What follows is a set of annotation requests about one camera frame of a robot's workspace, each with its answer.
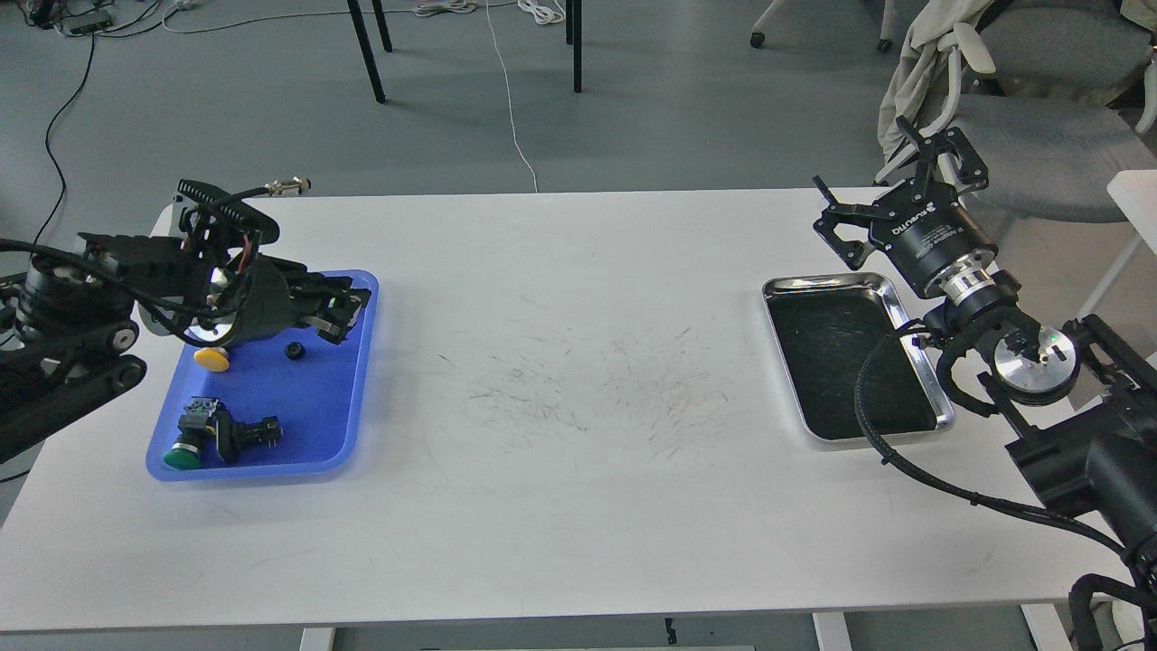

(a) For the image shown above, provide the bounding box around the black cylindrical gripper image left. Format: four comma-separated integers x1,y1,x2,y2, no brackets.
186,257,373,349

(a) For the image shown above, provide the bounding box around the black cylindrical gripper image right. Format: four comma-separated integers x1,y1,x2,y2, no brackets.
812,116,998,299

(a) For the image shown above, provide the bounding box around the small black gear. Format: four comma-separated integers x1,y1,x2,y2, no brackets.
283,341,305,360

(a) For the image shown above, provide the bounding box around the black robot arm image left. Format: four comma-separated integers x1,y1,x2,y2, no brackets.
1,176,373,461

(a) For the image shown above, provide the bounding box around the blue plastic tray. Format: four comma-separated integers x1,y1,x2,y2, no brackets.
145,297,376,482

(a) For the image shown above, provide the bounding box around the silver metal tray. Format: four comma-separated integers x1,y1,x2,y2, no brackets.
762,272,955,447

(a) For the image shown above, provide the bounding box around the beige jacket on chair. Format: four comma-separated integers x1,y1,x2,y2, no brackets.
877,1,995,164

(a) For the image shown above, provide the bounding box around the grey office chair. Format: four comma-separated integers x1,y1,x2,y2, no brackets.
914,1,1154,223

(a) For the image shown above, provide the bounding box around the black table leg left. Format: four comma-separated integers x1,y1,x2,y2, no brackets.
346,0,393,106

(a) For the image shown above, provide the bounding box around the black table leg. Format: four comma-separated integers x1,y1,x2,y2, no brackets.
563,0,583,94
346,0,393,106

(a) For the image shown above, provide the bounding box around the white side table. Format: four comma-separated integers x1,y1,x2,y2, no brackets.
1078,169,1156,317

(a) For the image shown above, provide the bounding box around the black table leg right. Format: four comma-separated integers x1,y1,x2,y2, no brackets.
563,0,583,94

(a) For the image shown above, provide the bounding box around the yellow push button switch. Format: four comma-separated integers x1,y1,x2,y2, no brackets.
192,347,231,373

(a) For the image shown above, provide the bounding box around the green push button switch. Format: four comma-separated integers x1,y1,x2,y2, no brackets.
162,395,222,471

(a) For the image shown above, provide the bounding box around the black cable on floor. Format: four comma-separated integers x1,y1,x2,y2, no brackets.
27,34,100,254

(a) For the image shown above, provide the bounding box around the white cable on floor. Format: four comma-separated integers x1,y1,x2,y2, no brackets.
486,0,540,194

